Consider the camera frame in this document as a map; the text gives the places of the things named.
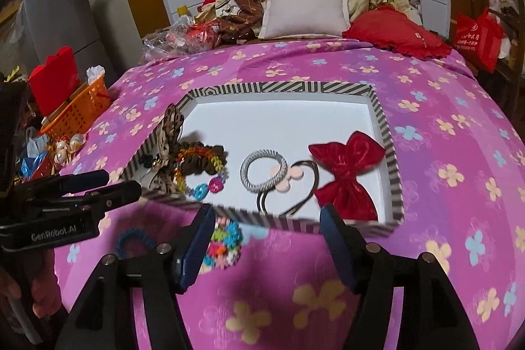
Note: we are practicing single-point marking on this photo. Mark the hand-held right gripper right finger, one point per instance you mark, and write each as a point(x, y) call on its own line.
point(338, 247)

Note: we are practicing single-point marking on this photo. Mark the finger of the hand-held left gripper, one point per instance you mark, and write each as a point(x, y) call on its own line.
point(119, 192)
point(82, 181)

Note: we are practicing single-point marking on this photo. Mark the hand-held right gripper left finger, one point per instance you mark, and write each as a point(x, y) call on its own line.
point(197, 251)

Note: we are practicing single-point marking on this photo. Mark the black scrunchie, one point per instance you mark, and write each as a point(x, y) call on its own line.
point(147, 160)

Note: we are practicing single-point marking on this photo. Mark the brown scrunchie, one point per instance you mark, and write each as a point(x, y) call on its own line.
point(211, 163)

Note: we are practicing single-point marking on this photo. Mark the striped cardboard box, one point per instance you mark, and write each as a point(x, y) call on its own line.
point(287, 120)

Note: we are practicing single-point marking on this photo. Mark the person's left hand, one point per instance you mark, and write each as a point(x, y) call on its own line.
point(45, 288)

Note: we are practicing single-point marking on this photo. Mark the white egg-shaped toy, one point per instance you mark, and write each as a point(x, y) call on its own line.
point(60, 158)
point(61, 147)

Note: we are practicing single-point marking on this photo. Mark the egg-shaped toy in wrapper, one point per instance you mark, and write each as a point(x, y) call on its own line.
point(76, 141)

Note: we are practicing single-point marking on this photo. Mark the blue foil packet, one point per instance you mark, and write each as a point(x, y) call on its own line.
point(32, 166)

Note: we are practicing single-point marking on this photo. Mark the white plastic bag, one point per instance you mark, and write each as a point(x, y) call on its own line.
point(36, 143)

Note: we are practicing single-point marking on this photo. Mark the orange plastic basket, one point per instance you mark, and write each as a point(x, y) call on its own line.
point(78, 116)

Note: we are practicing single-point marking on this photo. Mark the red gift bag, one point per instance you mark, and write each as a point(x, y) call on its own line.
point(55, 81)

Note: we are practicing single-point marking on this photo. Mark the white crumpled tissue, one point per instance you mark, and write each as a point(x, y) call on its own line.
point(95, 72)

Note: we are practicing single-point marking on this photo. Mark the purple floral blanket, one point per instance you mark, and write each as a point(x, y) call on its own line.
point(430, 128)

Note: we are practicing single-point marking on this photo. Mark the clear plastic bag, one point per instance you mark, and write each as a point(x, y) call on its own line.
point(164, 42)

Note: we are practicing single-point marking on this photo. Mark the grey refrigerator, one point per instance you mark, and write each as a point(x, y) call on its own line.
point(61, 13)

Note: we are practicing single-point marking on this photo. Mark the red candy packets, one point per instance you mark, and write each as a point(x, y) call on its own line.
point(201, 32)

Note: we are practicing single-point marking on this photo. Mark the plush toy with red hat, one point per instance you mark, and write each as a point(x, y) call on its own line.
point(209, 3)

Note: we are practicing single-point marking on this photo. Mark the red pillow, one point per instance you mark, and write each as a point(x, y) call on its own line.
point(393, 32)

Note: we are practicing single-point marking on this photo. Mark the white pillow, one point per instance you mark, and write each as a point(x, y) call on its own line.
point(303, 9)

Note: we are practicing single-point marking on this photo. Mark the red shopping bag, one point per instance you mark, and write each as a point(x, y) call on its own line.
point(480, 38)

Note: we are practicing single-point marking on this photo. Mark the pink white cloth pile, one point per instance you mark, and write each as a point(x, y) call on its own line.
point(506, 11)

